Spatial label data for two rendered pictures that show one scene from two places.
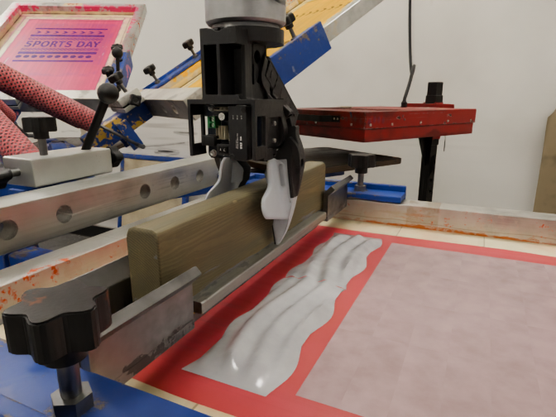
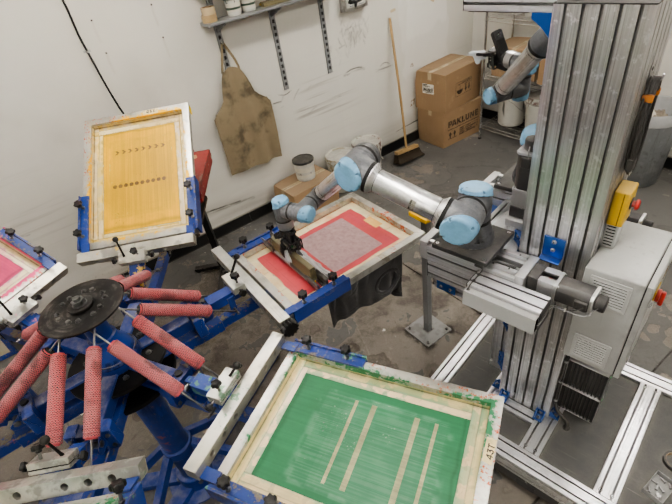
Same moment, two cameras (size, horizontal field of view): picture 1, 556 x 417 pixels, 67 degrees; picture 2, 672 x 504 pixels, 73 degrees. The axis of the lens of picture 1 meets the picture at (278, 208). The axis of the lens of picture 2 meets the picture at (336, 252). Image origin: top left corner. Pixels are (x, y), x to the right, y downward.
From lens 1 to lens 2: 189 cm
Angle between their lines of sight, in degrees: 54
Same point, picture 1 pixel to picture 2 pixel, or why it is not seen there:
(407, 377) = (339, 261)
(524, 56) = (186, 91)
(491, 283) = (324, 238)
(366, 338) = (328, 261)
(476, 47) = (158, 93)
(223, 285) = not seen: hidden behind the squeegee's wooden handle
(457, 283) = (321, 243)
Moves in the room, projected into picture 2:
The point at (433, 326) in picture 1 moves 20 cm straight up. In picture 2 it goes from (330, 253) to (324, 220)
